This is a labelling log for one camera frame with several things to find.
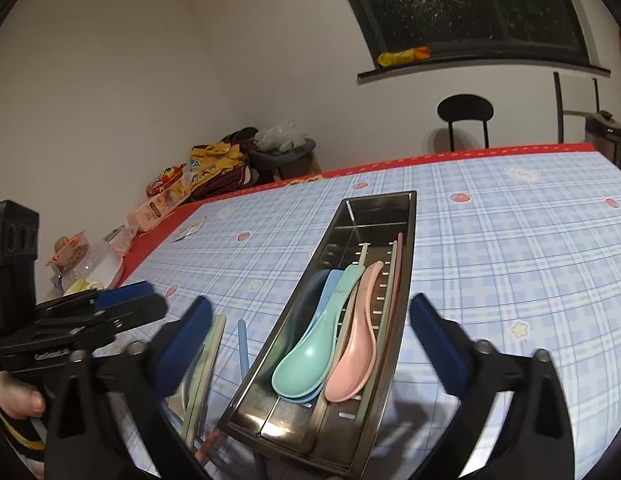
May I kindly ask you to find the white plastic bowl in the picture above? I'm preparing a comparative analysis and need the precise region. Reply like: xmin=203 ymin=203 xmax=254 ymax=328
xmin=83 ymin=247 xmax=126 ymax=288

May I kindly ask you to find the pink spoon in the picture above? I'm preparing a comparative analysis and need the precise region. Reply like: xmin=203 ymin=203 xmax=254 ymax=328
xmin=323 ymin=260 xmax=386 ymax=403

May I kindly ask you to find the black metal frame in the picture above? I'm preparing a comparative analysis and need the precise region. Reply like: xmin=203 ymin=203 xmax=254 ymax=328
xmin=553 ymin=71 xmax=601 ymax=144

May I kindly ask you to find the black window sill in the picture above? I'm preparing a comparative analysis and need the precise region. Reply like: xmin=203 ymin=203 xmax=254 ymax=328
xmin=357 ymin=52 xmax=610 ymax=86

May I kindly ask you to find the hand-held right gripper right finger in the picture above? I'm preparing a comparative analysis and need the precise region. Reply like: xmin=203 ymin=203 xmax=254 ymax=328
xmin=409 ymin=292 xmax=576 ymax=480

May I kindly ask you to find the dark rice cooker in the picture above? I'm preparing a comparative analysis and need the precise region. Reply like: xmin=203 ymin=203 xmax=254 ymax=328
xmin=584 ymin=109 xmax=621 ymax=171

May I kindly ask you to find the grey round stool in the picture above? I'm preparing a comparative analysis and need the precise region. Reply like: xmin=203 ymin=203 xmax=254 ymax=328
xmin=248 ymin=137 xmax=319 ymax=181

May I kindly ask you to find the mint green spoon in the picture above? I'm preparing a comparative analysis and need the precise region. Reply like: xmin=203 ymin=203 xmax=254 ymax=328
xmin=271 ymin=264 xmax=366 ymax=402

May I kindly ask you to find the yellow snack packet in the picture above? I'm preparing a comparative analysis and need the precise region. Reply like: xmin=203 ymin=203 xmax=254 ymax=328
xmin=377 ymin=46 xmax=431 ymax=67

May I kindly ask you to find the yellow plastic item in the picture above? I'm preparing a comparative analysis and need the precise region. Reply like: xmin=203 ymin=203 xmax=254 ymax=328
xmin=63 ymin=277 xmax=105 ymax=297

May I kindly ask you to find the red snack bag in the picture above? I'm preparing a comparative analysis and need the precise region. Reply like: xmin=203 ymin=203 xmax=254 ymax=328
xmin=146 ymin=162 xmax=191 ymax=198

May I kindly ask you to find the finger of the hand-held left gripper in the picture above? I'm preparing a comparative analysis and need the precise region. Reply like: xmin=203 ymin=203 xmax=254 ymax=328
xmin=90 ymin=294 xmax=168 ymax=334
xmin=36 ymin=282 xmax=154 ymax=317

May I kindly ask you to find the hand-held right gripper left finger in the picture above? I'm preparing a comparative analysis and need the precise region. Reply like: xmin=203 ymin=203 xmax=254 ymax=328
xmin=43 ymin=296 xmax=214 ymax=480

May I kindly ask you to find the clear plastic bag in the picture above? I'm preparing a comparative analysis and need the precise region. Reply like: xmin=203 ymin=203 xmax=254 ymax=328
xmin=254 ymin=121 xmax=308 ymax=153

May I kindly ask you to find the light blue spoon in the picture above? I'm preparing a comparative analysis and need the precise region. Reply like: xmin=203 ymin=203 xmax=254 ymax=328
xmin=278 ymin=269 xmax=345 ymax=407

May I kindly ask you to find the yellow and maroon bag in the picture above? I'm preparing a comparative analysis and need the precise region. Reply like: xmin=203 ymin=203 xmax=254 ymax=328
xmin=189 ymin=127 xmax=261 ymax=201

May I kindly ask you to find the clear plastic cup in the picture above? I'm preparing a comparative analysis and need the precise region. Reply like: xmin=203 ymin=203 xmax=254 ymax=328
xmin=108 ymin=225 xmax=136 ymax=256

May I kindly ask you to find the small white wrapper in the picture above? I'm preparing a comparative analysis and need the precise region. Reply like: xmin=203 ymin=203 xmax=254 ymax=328
xmin=173 ymin=216 xmax=208 ymax=242

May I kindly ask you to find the person's left hand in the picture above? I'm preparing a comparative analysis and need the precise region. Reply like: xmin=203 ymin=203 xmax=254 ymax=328
xmin=0 ymin=371 xmax=47 ymax=420

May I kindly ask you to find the perforated metal cutlery tray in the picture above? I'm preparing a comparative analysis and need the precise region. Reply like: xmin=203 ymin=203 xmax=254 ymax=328
xmin=218 ymin=190 xmax=418 ymax=478

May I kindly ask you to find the dark sliding window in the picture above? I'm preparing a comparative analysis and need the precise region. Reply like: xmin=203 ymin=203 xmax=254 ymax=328
xmin=328 ymin=0 xmax=591 ymax=61

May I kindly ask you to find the black round-back chair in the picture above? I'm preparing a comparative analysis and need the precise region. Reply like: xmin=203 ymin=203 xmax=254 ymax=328
xmin=437 ymin=93 xmax=494 ymax=152

